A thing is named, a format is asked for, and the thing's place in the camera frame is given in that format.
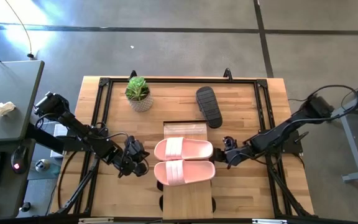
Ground silver metal bracket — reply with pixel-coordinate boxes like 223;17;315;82
252;218;288;224
78;217;114;224

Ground pink rubber slide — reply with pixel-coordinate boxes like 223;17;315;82
153;159;216;187
154;136;214;162

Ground dark grey desk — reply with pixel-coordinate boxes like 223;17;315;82
0;138;37;220

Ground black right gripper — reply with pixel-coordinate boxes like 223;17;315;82
213;138;254;166

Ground crumpled white tissue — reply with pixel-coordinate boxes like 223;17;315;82
0;101;16;121

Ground white paper sheet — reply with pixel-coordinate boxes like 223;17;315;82
50;124;71;159

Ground black computer mouse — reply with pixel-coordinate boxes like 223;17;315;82
10;145;29;175

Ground light grey desk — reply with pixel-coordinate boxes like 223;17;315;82
0;60;45;143

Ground wooden shelf with wire legs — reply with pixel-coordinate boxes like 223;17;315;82
162;119;214;220

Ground thin floor cable with plug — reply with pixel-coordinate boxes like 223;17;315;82
4;0;36;60

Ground silver round cap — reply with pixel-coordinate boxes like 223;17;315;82
35;159;51;174

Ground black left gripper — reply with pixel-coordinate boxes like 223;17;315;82
116;148;151;177

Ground succulent in patterned white pot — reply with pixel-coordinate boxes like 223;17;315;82
124;76;154;113

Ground black cable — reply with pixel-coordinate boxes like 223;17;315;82
308;84;358;121
57;151;74;210

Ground black aluminium frame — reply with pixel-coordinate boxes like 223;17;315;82
50;67;315;218

